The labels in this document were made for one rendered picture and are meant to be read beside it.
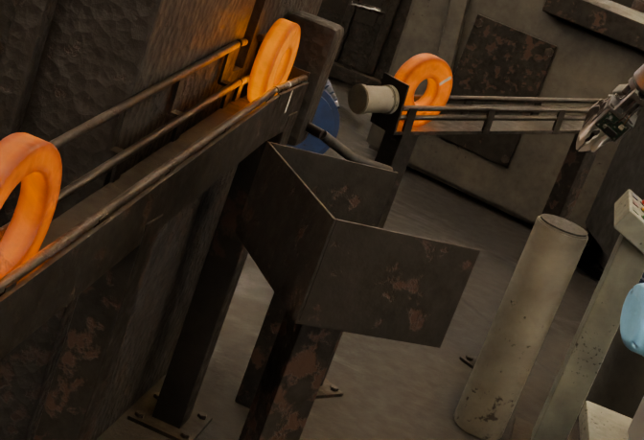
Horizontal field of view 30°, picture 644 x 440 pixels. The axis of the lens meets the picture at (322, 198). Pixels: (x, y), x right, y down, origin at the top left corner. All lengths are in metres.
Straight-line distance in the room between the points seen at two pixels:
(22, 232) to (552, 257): 1.56
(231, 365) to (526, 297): 0.66
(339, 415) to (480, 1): 2.45
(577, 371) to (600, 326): 0.12
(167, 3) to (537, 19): 3.14
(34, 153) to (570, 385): 1.79
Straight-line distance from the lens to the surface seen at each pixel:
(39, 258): 1.27
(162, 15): 1.63
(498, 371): 2.73
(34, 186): 1.28
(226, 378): 2.60
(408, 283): 1.46
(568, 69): 4.61
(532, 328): 2.69
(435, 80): 2.50
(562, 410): 2.80
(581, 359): 2.76
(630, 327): 2.12
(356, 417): 2.65
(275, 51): 1.99
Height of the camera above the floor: 1.11
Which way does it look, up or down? 16 degrees down
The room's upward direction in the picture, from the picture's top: 20 degrees clockwise
